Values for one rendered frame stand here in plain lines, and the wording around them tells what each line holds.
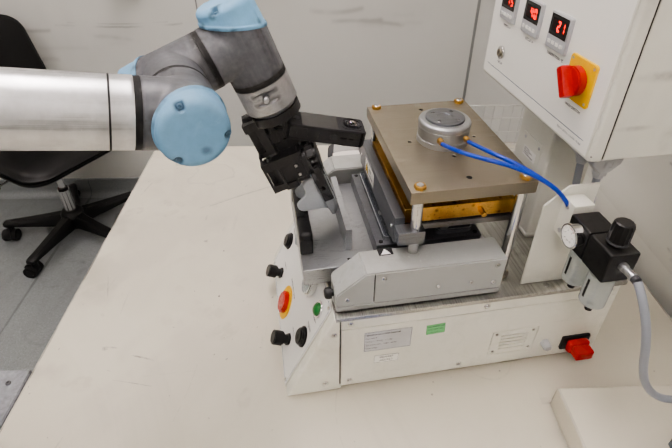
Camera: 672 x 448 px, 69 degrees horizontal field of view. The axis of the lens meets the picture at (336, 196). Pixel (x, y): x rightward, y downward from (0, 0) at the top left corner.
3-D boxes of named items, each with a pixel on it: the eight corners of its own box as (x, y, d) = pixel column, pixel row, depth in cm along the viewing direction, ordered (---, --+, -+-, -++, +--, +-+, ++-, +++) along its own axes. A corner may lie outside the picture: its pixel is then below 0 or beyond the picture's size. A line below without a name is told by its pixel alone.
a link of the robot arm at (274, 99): (283, 58, 68) (288, 80, 61) (296, 86, 71) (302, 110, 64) (234, 79, 69) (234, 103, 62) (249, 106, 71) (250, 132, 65)
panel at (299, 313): (274, 262, 104) (308, 194, 96) (286, 385, 80) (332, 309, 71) (265, 260, 104) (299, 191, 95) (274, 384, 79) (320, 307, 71)
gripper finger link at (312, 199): (307, 222, 80) (285, 180, 75) (341, 209, 80) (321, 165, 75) (310, 234, 78) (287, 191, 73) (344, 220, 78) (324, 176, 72)
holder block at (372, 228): (436, 177, 92) (438, 165, 91) (478, 246, 76) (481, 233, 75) (351, 185, 90) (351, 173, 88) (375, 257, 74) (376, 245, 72)
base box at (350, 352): (504, 232, 113) (520, 169, 103) (601, 369, 83) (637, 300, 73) (274, 257, 106) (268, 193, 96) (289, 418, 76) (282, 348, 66)
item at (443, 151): (488, 141, 94) (501, 76, 86) (579, 245, 69) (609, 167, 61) (365, 151, 90) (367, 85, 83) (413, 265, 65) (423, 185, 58)
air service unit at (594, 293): (562, 257, 73) (592, 175, 65) (624, 334, 62) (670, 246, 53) (530, 261, 73) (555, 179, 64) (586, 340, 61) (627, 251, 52)
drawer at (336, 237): (441, 190, 95) (446, 155, 91) (487, 267, 78) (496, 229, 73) (291, 204, 91) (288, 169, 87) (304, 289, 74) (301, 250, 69)
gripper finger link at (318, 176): (320, 190, 77) (300, 147, 72) (330, 186, 77) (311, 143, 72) (324, 208, 74) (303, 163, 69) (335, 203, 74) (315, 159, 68)
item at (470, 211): (460, 152, 90) (469, 105, 85) (516, 226, 72) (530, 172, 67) (370, 160, 88) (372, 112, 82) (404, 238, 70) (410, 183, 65)
